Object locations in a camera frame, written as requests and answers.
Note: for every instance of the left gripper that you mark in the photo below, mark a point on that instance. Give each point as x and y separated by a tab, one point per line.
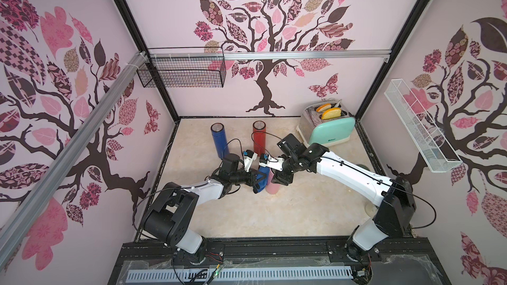
253	179

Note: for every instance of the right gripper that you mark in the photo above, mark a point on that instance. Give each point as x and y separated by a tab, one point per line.
280	172

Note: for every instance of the pink thermos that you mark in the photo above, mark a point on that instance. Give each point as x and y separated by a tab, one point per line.
271	187

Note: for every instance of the blue thermos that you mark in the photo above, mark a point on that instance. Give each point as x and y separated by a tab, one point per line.
220	139

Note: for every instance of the red thermos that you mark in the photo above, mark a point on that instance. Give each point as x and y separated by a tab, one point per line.
259	137

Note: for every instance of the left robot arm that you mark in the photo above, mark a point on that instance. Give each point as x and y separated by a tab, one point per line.
169	216

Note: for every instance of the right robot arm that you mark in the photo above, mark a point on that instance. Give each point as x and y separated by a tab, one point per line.
393	198

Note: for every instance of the mint green toaster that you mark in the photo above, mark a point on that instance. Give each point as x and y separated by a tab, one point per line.
313	129

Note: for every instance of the toast slice front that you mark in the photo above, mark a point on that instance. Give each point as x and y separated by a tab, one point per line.
331	113

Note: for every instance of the toast slice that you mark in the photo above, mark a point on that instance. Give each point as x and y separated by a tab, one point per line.
323	108
331	113

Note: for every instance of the toast slice rear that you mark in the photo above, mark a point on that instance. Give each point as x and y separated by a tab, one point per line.
323	108

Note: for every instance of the green ceramic cup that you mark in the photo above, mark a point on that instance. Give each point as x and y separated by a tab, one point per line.
363	167

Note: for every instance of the aluminium rail back wall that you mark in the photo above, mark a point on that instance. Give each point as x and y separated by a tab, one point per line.
384	54

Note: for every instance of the aluminium rail wall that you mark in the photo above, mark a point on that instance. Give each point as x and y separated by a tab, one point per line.
24	217
384	54

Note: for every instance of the black wire basket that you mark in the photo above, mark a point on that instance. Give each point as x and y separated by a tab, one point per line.
184	67

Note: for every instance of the white slotted cable duct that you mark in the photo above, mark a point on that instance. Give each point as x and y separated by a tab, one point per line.
230	274

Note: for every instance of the white wire shelf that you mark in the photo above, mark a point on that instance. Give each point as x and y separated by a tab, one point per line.
412	106

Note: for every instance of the aluminium rail left wall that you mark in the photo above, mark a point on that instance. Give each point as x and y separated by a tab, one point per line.
24	217

